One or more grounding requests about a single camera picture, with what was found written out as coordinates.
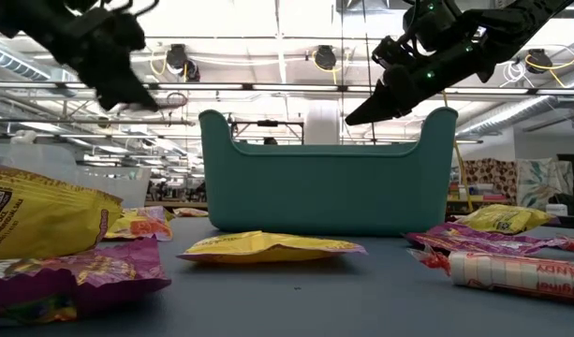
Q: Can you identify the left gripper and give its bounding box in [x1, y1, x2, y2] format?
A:
[52, 7, 159, 112]

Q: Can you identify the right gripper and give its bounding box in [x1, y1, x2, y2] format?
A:
[346, 32, 492, 126]

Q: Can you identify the purple Skittles candy packet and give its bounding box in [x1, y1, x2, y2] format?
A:
[0, 236, 173, 327]
[405, 223, 545, 257]
[524, 235, 573, 252]

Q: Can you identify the white round pillar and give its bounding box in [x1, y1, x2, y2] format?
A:
[304, 98, 342, 146]

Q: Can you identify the clear plastic bin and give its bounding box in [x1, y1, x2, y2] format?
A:
[0, 139, 152, 210]

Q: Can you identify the teal plastic bin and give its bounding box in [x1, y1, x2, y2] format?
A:
[198, 106, 459, 237]

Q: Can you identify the wooden workbench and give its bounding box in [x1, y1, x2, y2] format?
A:
[144, 199, 208, 210]

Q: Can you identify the leopard print cloth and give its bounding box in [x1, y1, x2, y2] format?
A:
[459, 157, 518, 202]

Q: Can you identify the floral print cloth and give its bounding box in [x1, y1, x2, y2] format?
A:
[516, 156, 573, 212]

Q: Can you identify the black cable loop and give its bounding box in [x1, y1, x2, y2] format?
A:
[166, 91, 189, 108]

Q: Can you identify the black ceiling cable reel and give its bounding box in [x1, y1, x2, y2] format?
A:
[524, 48, 554, 75]
[166, 43, 201, 83]
[313, 44, 338, 71]

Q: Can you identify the long ceiling light rail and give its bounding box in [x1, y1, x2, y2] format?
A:
[0, 80, 574, 97]

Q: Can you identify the yellow cable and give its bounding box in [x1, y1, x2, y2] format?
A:
[440, 88, 476, 214]

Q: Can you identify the silver ceiling air duct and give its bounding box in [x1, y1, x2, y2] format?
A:
[456, 77, 574, 138]
[0, 39, 80, 97]

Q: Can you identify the black metal frame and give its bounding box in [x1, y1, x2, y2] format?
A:
[228, 119, 305, 146]

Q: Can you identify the white coiled cable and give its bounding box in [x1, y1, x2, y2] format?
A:
[501, 60, 531, 88]

